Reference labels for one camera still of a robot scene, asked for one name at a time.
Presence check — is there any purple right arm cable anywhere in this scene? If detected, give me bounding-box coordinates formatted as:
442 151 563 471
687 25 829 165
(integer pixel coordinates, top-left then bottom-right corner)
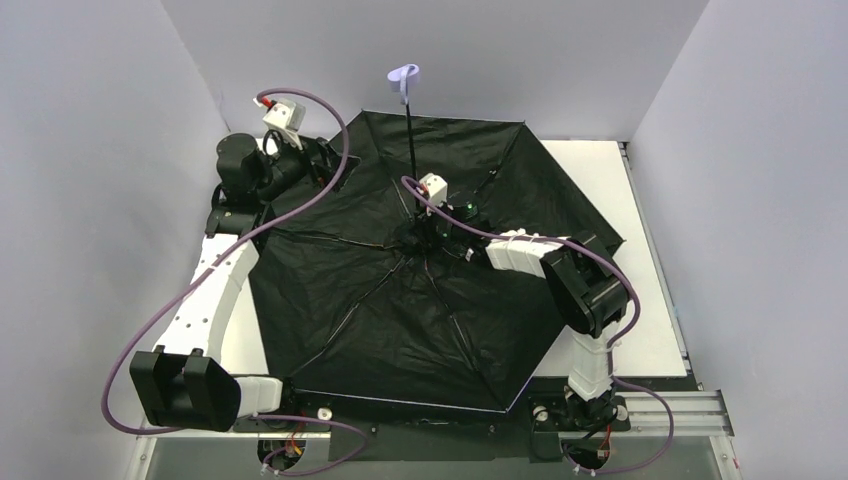
400 175 676 478

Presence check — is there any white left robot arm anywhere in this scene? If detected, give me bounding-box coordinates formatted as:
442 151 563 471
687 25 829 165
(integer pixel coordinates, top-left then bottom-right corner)
129 132 361 432

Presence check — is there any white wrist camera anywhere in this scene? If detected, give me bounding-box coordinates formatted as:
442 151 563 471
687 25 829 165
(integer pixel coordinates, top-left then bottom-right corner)
417 173 448 208
254 97 306 150

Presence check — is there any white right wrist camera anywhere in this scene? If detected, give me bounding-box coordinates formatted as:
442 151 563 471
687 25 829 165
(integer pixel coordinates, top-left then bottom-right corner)
417 173 448 208

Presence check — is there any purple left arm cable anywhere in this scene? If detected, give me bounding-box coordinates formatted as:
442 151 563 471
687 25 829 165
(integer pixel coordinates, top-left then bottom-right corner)
100 87 370 480

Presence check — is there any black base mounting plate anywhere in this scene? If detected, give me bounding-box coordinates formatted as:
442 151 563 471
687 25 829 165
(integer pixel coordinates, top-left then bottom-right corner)
233 396 632 468

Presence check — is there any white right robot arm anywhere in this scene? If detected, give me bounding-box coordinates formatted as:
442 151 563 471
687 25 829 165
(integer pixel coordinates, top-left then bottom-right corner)
424 200 631 432

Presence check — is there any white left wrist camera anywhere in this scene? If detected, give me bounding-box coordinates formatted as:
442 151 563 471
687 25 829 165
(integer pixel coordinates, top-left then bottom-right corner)
254 97 306 150

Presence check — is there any lavender folding umbrella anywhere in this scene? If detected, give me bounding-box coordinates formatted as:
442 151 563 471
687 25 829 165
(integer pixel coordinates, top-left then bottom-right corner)
248 63 625 415

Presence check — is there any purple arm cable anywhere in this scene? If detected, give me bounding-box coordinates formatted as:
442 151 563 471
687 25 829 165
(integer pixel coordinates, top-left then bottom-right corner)
400 175 676 478
100 87 370 480

